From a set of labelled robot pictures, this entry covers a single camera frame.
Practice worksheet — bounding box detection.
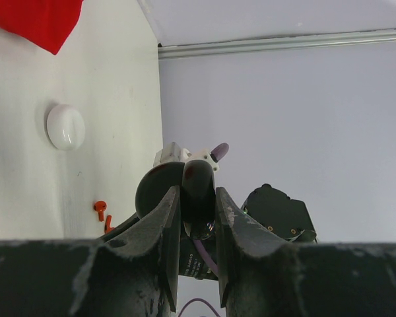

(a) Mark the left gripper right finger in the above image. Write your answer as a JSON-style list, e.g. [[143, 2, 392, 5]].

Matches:
[[215, 188, 304, 307]]

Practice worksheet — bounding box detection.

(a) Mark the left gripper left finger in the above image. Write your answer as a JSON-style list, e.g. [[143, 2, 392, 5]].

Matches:
[[102, 186, 181, 314]]

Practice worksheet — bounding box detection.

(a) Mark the black earbud charging case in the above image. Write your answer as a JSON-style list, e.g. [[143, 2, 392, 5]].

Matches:
[[135, 160, 216, 240]]

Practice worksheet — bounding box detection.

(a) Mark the white earbud charging case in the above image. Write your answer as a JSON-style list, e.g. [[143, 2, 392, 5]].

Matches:
[[46, 104, 86, 151]]

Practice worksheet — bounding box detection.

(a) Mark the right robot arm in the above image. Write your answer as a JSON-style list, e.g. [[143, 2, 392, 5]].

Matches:
[[179, 184, 317, 281]]

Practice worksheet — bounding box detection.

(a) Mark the orange earbud right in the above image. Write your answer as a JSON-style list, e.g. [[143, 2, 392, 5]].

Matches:
[[104, 215, 114, 234]]

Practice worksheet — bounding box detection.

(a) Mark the orange earbud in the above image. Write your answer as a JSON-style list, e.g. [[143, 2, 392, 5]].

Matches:
[[93, 200, 107, 222], [104, 215, 114, 234]]

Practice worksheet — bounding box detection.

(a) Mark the orange earbud left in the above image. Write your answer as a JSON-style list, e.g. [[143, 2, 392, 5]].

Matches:
[[93, 200, 107, 222]]

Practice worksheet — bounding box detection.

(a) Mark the red cloth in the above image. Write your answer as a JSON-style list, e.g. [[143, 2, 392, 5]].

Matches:
[[0, 0, 83, 55]]

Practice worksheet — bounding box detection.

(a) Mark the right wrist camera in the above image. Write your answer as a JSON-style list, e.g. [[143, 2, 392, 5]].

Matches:
[[153, 142, 230, 172]]

